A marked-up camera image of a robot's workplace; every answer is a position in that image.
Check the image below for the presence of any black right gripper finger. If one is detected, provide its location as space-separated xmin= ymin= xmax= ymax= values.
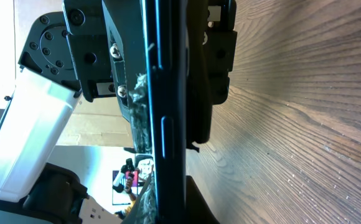
xmin=185 ymin=175 xmax=220 ymax=224

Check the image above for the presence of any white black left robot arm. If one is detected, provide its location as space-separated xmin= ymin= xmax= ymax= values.
xmin=0 ymin=0 xmax=237 ymax=223

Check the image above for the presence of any Samsung Galaxy smartphone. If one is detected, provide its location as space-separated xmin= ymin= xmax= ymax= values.
xmin=130 ymin=0 xmax=188 ymax=223

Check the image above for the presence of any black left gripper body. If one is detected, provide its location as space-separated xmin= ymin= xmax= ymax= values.
xmin=62 ymin=0 xmax=238 ymax=105

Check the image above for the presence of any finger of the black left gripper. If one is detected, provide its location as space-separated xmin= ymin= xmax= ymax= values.
xmin=102 ymin=0 xmax=146 ymax=121
xmin=186 ymin=0 xmax=237 ymax=151

